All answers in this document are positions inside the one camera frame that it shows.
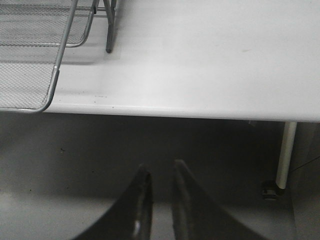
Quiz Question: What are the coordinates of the silver metal rack frame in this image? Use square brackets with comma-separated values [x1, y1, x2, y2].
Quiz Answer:
[94, 0, 117, 54]

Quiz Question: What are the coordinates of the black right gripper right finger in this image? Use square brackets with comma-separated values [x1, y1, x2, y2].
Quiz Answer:
[171, 159, 265, 240]

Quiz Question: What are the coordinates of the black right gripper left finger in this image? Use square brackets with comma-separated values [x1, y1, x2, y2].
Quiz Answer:
[75, 165, 153, 240]

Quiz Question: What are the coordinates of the white table leg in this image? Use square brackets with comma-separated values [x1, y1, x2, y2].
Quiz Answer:
[275, 121, 298, 192]

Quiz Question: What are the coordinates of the silver mesh tray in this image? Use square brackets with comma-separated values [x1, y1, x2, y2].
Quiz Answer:
[0, 0, 99, 48]
[0, 0, 78, 113]

